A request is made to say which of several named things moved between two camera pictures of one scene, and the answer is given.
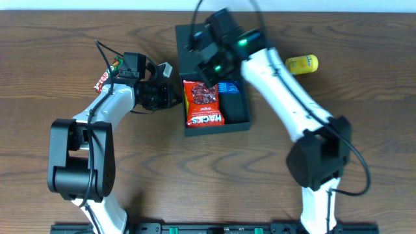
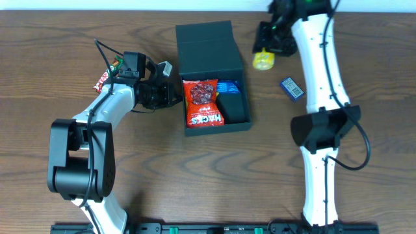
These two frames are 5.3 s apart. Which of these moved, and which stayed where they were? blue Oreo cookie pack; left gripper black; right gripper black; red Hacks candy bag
Moved: right gripper black
Stayed: left gripper black; red Hacks candy bag; blue Oreo cookie pack
